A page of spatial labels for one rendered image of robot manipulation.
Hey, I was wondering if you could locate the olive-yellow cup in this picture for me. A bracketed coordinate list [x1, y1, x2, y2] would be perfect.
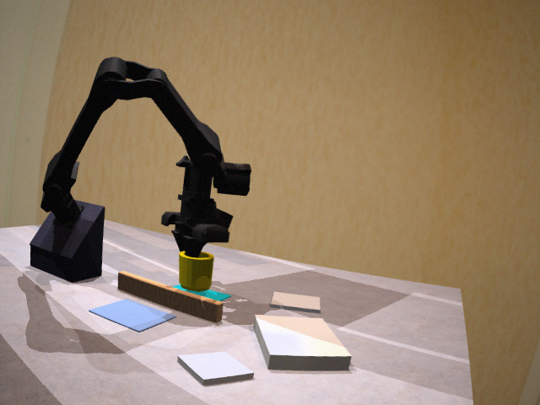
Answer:
[179, 251, 214, 292]

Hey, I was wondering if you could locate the brown wooden bar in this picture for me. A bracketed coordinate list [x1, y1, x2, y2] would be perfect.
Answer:
[117, 271, 224, 323]

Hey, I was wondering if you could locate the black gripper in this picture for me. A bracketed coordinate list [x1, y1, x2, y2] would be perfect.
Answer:
[161, 190, 230, 258]

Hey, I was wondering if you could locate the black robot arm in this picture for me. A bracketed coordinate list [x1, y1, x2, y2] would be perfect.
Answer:
[40, 57, 251, 229]

